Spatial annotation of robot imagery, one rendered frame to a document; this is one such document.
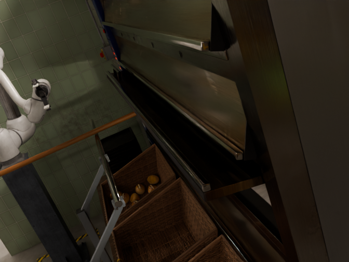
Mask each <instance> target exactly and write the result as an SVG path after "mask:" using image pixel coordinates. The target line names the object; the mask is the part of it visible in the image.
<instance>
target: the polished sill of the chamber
mask: <svg viewBox="0 0 349 262"><path fill-rule="evenodd" d="M229 196H230V197H231V198H232V199H233V200H234V201H235V202H236V203H237V204H238V206H239V207H240V208H241V209H242V210H243V211H244V212H245V213H246V214H247V215H248V216H249V217H250V218H251V219H252V220H253V221H254V222H255V223H256V224H257V226H258V227H259V228H260V229H261V230H262V231H263V232H264V233H265V234H266V235H267V236H268V237H269V238H270V239H271V240H272V241H273V242H274V244H275V245H276V246H277V247H278V248H279V249H280V250H281V251H282V252H283V253H284V254H285V255H286V253H285V250H284V246H283V243H282V240H281V237H280V233H279V230H278V226H277V223H276V219H275V216H274V212H273V209H272V207H271V206H270V205H269V204H268V203H267V202H266V201H265V200H264V199H262V198H261V197H260V196H259V195H258V194H257V193H256V192H255V191H254V190H252V189H251V188H249V189H246V190H243V191H239V192H236V193H232V194H229Z"/></svg>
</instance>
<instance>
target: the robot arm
mask: <svg viewBox="0 0 349 262"><path fill-rule="evenodd" d="M4 55H5V54H4V51H3V50H2V49H1V48H0V102H1V104H2V107H3V109H4V111H5V114H6V116H7V118H8V119H7V121H6V128H7V129H5V128H0V169H1V171H2V170H4V169H6V168H8V167H11V166H13V165H15V164H17V163H19V162H22V161H24V160H25V159H24V156H25V153H20V151H19V148H20V146H21V145H23V144H24V143H26V142H27V141H28V140H29V139H31V138H32V136H33V135H34V133H35V131H36V126H35V123H40V122H41V121H42V120H43V119H44V117H45V114H46V111H49V110H51V108H50V107H51V106H50V105H49V101H48V98H49V95H50V90H51V86H50V83H49V82H48V81H47V80H45V79H39V80H37V79H32V80H31V81H32V82H33V83H32V85H33V93H32V98H30V99H28V100H24V99H23V98H21V96H20V95H19V94H18V92H17V91H16V89H15V88H14V86H13V84H12V83H11V81H10V80H9V78H8V77H7V75H6V74H5V73H4V72H3V70H2V68H3V59H4ZM18 106H19V107H21V108H23V109H24V112H25V113H26V114H27V115H28V118H27V117H26V116H25V115H23V114H21V113H20V111H19V108H18Z"/></svg>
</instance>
